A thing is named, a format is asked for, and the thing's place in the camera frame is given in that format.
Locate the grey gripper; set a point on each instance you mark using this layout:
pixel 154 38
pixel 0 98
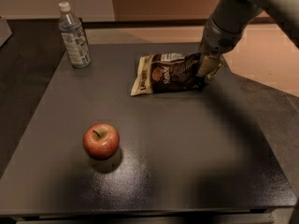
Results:
pixel 217 39

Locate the brown chip bag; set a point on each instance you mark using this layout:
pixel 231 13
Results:
pixel 167 72

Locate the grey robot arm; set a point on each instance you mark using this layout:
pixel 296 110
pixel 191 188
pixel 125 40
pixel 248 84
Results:
pixel 225 27

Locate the blue plastic water bottle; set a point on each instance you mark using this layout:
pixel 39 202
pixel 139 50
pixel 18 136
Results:
pixel 74 37

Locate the red apple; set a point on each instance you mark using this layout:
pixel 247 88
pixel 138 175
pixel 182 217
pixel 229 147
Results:
pixel 101 141

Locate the grey object at left edge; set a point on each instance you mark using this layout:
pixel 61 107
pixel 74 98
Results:
pixel 5 31

